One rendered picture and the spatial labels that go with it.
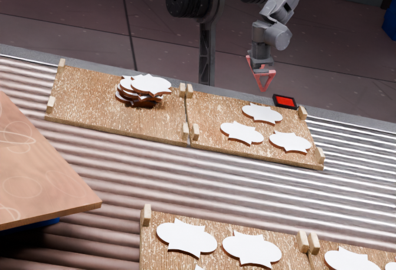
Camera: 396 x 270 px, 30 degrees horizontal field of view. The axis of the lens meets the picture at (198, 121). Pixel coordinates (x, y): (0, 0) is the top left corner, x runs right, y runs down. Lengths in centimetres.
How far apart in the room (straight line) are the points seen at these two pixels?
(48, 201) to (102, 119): 60
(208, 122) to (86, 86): 39
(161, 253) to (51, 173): 30
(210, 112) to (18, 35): 272
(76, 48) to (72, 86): 258
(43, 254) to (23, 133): 32
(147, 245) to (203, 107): 76
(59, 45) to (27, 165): 321
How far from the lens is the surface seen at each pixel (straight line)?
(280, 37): 219
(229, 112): 236
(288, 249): 183
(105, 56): 483
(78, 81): 232
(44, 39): 489
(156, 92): 220
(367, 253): 194
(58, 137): 205
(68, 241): 168
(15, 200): 157
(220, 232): 180
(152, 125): 216
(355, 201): 218
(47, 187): 162
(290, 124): 242
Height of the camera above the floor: 196
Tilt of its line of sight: 27 degrees down
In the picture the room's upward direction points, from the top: 16 degrees clockwise
